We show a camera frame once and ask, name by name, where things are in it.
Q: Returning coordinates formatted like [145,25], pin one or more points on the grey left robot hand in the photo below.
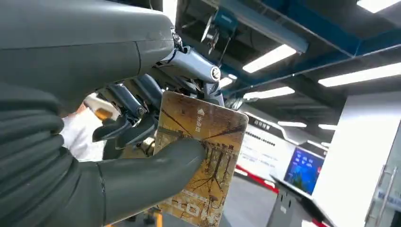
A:
[78,40]

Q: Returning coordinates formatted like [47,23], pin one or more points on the yellow brown tree print card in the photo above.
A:
[219,131]

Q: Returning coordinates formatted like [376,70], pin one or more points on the person across the desk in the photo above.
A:
[78,134]

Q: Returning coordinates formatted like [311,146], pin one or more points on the blue ceiling hoist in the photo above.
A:
[224,22]

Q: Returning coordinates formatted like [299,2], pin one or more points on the long ceiling light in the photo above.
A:
[269,93]
[376,4]
[269,58]
[360,75]

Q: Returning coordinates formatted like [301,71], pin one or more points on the blue display monitor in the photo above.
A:
[304,170]

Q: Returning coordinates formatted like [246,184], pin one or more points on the grey monitor stand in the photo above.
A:
[288,203]

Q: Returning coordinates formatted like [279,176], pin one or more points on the black wall sign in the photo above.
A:
[261,125]

